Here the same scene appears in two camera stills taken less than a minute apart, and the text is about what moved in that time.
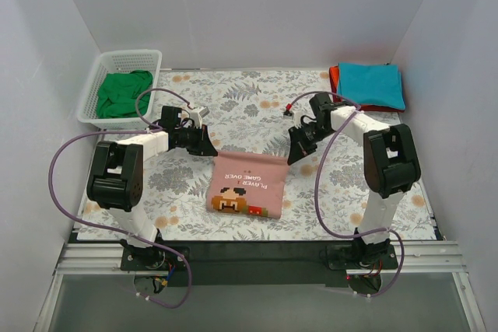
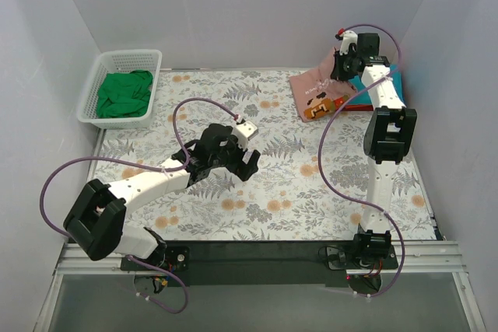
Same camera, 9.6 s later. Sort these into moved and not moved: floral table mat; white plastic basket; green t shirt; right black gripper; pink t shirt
Moved: right black gripper; pink t shirt
Not moved: green t shirt; white plastic basket; floral table mat
